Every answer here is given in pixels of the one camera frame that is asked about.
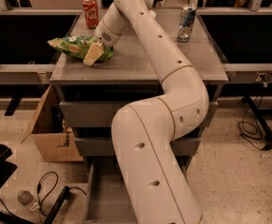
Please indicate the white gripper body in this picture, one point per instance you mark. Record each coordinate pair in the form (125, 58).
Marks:
(104, 35)

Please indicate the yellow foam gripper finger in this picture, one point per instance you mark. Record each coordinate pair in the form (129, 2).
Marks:
(94, 52)

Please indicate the green rice chip bag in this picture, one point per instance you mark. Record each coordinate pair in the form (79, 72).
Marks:
(77, 46)

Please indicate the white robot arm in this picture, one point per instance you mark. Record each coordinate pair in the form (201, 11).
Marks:
(142, 131)

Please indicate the grey top drawer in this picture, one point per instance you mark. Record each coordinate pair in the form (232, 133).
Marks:
(95, 114)

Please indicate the grey middle drawer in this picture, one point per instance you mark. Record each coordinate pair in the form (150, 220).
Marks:
(88, 147)

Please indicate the grey open bottom drawer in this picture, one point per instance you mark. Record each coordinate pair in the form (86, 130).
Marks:
(108, 201)

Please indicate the red cola can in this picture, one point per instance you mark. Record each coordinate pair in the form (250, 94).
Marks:
(90, 8)

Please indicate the white ceramic bowl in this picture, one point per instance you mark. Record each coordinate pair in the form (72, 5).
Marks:
(153, 14)

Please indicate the blue silver energy drink can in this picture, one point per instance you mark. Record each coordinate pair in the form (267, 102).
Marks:
(186, 21)

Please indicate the brown cardboard box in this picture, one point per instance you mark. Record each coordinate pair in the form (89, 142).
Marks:
(54, 144)

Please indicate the clear plastic water bottle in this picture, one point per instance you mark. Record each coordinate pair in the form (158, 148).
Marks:
(27, 199)

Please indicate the black table leg right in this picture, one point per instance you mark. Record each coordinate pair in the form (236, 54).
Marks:
(261, 120)

